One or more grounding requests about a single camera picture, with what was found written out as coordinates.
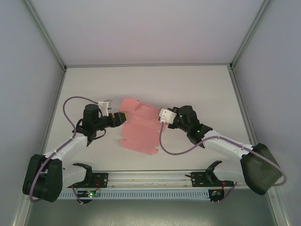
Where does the circuit board with green light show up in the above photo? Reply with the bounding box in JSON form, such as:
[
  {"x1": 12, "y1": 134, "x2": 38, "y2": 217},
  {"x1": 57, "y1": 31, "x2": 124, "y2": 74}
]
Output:
[{"x1": 79, "y1": 190, "x2": 101, "y2": 198}]

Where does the white slotted cable duct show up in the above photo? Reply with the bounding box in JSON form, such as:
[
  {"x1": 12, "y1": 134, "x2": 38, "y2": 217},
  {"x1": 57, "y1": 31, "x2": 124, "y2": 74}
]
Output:
[{"x1": 57, "y1": 189, "x2": 210, "y2": 201}]

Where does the aluminium mounting beam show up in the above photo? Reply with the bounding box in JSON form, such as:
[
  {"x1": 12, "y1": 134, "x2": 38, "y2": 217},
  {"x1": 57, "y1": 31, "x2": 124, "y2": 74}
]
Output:
[{"x1": 61, "y1": 171, "x2": 245, "y2": 190}]

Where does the pink paper box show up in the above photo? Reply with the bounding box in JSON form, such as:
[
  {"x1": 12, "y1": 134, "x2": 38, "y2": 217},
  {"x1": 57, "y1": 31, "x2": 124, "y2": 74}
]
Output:
[{"x1": 119, "y1": 97, "x2": 168, "y2": 156}]

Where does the aluminium table rear rail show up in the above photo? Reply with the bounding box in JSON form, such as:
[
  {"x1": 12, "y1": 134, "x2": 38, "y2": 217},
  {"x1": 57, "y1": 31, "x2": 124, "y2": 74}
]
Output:
[{"x1": 64, "y1": 62, "x2": 233, "y2": 69}]

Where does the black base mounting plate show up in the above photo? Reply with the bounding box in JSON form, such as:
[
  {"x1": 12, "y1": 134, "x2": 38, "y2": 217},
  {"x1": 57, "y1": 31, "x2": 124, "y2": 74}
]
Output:
[
  {"x1": 87, "y1": 172, "x2": 109, "y2": 189},
  {"x1": 190, "y1": 171, "x2": 226, "y2": 188}
]

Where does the aluminium table side rail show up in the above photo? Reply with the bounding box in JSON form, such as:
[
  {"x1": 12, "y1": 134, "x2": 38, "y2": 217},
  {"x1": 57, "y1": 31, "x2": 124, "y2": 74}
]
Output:
[
  {"x1": 40, "y1": 67, "x2": 68, "y2": 157},
  {"x1": 228, "y1": 65, "x2": 259, "y2": 145}
]

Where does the aluminium frame post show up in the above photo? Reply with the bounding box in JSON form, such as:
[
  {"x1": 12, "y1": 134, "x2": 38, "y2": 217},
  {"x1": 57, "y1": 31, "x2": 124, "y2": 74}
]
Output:
[
  {"x1": 229, "y1": 0, "x2": 271, "y2": 71},
  {"x1": 22, "y1": 0, "x2": 68, "y2": 71}
]

